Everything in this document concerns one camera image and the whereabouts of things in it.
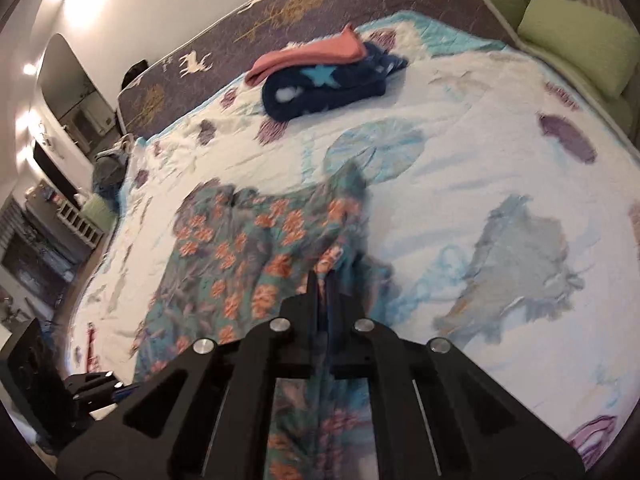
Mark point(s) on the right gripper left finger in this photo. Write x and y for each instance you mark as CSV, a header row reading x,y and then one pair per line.
x,y
207,414

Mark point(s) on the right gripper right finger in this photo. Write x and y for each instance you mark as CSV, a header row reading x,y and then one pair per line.
x,y
435,413

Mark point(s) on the teal floral garment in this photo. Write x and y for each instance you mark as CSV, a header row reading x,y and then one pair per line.
x,y
238,254

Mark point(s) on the pile of dark clothes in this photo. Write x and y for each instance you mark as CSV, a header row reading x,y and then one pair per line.
x,y
110,168

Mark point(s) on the white ladder shelf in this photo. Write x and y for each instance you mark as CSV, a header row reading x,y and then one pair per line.
x,y
83,228

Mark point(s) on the green cushion left side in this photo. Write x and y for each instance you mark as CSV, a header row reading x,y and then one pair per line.
x,y
99,213

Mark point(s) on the white seashell quilt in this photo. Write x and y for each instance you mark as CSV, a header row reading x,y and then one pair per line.
x,y
507,210

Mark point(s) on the navy star fleece garment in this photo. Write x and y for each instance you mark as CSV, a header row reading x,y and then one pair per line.
x,y
303,90

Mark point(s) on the black chair behind mattress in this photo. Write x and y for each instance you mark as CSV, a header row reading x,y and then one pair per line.
x,y
133,73

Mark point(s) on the pink folded garment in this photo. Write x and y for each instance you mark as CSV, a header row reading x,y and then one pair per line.
x,y
344,48

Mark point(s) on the green pillow near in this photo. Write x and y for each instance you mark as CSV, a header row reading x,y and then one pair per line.
x,y
599,45

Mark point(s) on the purple deer-print mattress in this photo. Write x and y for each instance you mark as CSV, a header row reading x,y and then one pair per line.
x,y
192,73

